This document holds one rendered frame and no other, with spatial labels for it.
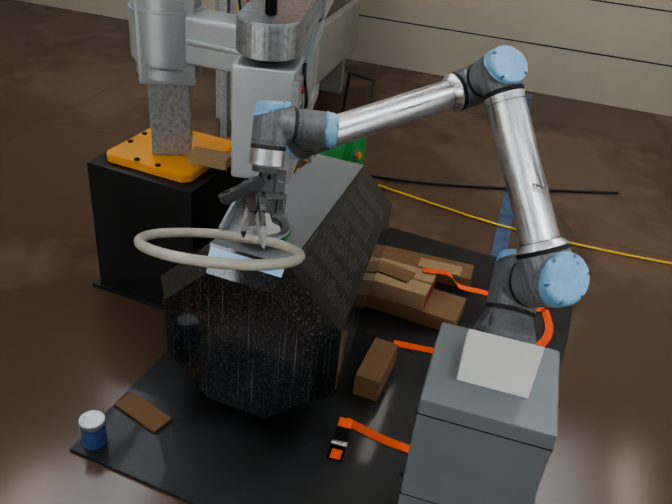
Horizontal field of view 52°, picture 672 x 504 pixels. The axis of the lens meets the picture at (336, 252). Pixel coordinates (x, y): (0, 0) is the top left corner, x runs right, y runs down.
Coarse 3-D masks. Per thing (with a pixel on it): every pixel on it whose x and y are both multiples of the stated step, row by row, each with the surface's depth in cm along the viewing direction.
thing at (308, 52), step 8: (320, 24) 288; (320, 32) 290; (312, 40) 275; (304, 48) 271; (312, 48) 272; (304, 56) 270; (312, 56) 273; (304, 64) 239; (312, 64) 277; (304, 72) 238; (312, 72) 281; (304, 80) 240; (304, 88) 244; (312, 88) 302; (304, 96) 253; (312, 96) 297; (304, 104) 258; (312, 104) 297
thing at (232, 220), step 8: (240, 200) 242; (232, 208) 230; (240, 208) 240; (224, 216) 225; (232, 216) 232; (240, 216) 235; (224, 224) 221; (232, 224) 229; (240, 224) 230; (248, 232) 226; (256, 232) 219; (232, 240) 221
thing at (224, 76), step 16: (224, 0) 497; (240, 0) 506; (224, 80) 529; (224, 96) 536; (224, 112) 543; (224, 128) 551; (304, 160) 528; (384, 176) 515; (400, 192) 496; (576, 192) 525; (592, 192) 526; (608, 192) 527; (448, 208) 482; (496, 224) 469; (640, 256) 448
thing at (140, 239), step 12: (168, 228) 210; (180, 228) 213; (192, 228) 216; (204, 228) 218; (144, 240) 186; (240, 240) 220; (252, 240) 219; (276, 240) 215; (144, 252) 182; (156, 252) 178; (168, 252) 176; (180, 252) 176; (288, 252) 210; (300, 252) 197; (192, 264) 175; (204, 264) 174; (216, 264) 174; (228, 264) 175; (240, 264) 176; (252, 264) 177; (264, 264) 179; (276, 264) 182; (288, 264) 185
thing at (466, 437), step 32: (448, 352) 219; (544, 352) 224; (448, 384) 207; (544, 384) 211; (416, 416) 205; (448, 416) 201; (480, 416) 197; (512, 416) 198; (544, 416) 199; (416, 448) 211; (448, 448) 207; (480, 448) 203; (512, 448) 200; (544, 448) 196; (416, 480) 218; (448, 480) 214; (480, 480) 210; (512, 480) 206
